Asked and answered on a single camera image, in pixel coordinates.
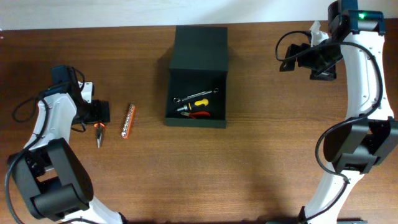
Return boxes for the orange black long-nose pliers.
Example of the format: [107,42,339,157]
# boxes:
[94,123,105,148]

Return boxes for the orange socket bit rail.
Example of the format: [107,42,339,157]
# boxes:
[121,104,136,139]

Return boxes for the silver ring spanner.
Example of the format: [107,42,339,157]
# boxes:
[173,88,219,103]

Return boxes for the yellow black stubby screwdriver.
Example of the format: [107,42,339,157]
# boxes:
[176,98,209,112]

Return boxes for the small red cutting pliers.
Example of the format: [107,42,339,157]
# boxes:
[180,111,211,119]

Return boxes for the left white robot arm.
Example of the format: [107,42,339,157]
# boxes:
[5,65,128,223]

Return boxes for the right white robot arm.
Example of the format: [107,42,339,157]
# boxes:
[280,0,397,223]

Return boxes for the dark green open box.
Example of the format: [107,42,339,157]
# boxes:
[165,26,229,128]

